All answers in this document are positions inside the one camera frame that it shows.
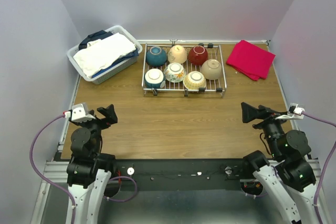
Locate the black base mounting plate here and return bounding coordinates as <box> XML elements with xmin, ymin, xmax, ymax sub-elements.
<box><xmin>113</xmin><ymin>158</ymin><xmax>258</xmax><ymax>192</ymax></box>

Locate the white folded cloth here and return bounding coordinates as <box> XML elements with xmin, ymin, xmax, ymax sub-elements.
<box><xmin>73</xmin><ymin>33</ymin><xmax>136</xmax><ymax>78</ymax></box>

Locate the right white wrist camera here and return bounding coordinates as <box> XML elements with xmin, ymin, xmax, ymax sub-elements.
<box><xmin>275</xmin><ymin>103</ymin><xmax>305</xmax><ymax>120</ymax></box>

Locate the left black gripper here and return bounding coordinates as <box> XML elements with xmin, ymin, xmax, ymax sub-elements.
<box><xmin>69</xmin><ymin>103</ymin><xmax>117</xmax><ymax>156</ymax></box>

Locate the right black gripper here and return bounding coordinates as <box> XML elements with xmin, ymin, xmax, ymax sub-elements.
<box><xmin>241</xmin><ymin>100</ymin><xmax>290</xmax><ymax>158</ymax></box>

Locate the white plastic laundry basket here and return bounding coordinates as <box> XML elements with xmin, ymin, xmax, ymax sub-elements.
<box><xmin>67</xmin><ymin>25</ymin><xmax>142</xmax><ymax>84</ymax></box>

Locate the teal and white bowl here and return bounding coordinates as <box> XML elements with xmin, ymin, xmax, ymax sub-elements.
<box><xmin>144</xmin><ymin>69</ymin><xmax>166</xmax><ymax>89</ymax></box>

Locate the dark blue folded cloth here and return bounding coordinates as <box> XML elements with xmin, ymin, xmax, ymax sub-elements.
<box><xmin>78</xmin><ymin>30</ymin><xmax>113</xmax><ymax>50</ymax></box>

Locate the cream bowl with drawing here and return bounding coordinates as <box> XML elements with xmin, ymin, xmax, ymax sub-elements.
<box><xmin>167</xmin><ymin>45</ymin><xmax>187</xmax><ymax>64</ymax></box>

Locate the metal wire dish rack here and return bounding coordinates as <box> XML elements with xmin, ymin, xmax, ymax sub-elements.
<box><xmin>141</xmin><ymin>43</ymin><xmax>227</xmax><ymax>96</ymax></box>

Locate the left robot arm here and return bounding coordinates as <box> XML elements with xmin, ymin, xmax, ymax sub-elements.
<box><xmin>64</xmin><ymin>103</ymin><xmax>118</xmax><ymax>223</ymax></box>

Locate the glossy red bowl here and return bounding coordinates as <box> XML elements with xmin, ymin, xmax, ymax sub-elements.
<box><xmin>187</xmin><ymin>45</ymin><xmax>208</xmax><ymax>66</ymax></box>

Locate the red folded cloth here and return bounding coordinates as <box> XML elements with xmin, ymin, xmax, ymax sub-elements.
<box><xmin>226</xmin><ymin>40</ymin><xmax>275</xmax><ymax>81</ymax></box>

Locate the beige stoneware bowl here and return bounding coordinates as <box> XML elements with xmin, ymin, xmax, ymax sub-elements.
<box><xmin>201</xmin><ymin>59</ymin><xmax>222</xmax><ymax>80</ymax></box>

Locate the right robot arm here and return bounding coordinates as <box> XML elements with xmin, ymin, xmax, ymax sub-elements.
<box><xmin>241</xmin><ymin>102</ymin><xmax>319</xmax><ymax>223</ymax></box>

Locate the plain teal bowl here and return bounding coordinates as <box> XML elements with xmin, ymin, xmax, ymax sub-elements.
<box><xmin>145</xmin><ymin>46</ymin><xmax>167</xmax><ymax>67</ymax></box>

